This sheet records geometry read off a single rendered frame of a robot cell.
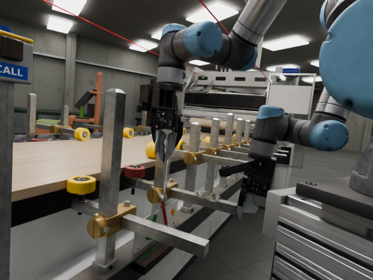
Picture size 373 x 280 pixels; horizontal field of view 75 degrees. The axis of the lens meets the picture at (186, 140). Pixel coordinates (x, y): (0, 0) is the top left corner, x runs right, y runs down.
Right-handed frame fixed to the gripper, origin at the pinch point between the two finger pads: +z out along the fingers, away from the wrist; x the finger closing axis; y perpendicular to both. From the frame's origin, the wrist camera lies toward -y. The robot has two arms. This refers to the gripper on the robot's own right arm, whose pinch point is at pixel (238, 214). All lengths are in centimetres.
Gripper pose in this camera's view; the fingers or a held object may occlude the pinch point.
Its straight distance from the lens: 83.4
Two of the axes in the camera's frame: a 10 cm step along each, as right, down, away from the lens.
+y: 8.9, 2.4, -3.8
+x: 3.9, 0.1, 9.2
